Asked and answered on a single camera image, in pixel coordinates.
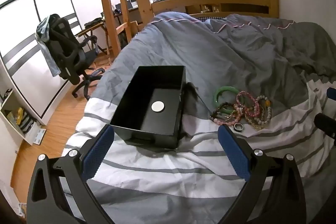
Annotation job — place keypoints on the wooden folding table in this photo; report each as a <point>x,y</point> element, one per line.
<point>92,27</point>

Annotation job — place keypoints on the white sliding door wardrobe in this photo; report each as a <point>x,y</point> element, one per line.
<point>26,29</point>

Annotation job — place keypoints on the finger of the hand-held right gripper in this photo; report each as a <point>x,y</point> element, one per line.
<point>325,124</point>
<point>331,94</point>

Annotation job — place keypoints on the wooden desk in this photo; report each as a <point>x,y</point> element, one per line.
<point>134,12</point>

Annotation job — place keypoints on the grey quilt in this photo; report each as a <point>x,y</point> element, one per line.
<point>210,50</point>

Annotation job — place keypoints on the white floor scale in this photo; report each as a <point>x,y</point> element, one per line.
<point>38,136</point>

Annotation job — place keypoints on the green jade bangle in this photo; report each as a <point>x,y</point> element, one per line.
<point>217,95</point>

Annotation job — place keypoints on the denim jeans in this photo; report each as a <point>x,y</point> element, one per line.
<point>44,37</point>

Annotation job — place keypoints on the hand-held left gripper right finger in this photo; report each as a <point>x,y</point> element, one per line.
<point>235,153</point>

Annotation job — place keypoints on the white shelf unit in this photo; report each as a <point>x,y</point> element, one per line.
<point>13,111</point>

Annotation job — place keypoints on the black rectangular box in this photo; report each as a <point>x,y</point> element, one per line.
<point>139,108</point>

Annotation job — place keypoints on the black office chair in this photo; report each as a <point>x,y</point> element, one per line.
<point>65,56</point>

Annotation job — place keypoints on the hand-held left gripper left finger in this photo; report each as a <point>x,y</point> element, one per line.
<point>97,150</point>

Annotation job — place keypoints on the white round disc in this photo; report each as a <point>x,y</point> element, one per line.
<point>158,106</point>

